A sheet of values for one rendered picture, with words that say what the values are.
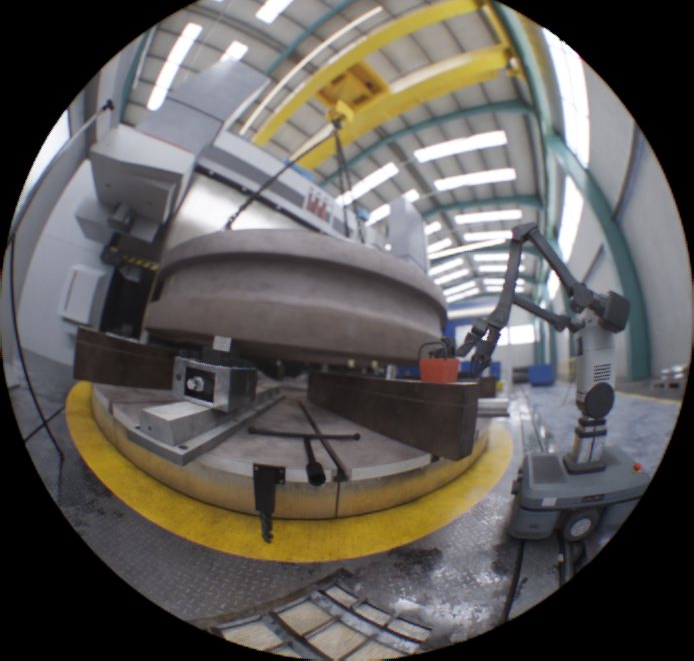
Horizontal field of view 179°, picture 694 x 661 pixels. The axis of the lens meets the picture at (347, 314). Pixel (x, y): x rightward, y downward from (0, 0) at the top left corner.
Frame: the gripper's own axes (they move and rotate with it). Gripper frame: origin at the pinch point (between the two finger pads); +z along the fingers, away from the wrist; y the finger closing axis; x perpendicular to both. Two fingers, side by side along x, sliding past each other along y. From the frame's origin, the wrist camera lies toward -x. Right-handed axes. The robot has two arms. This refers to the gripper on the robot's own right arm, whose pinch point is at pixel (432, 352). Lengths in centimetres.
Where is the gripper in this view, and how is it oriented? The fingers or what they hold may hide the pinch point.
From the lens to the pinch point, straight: 128.3
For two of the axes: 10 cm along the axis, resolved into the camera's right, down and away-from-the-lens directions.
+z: -8.9, -1.8, -4.2
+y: 4.5, -1.9, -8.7
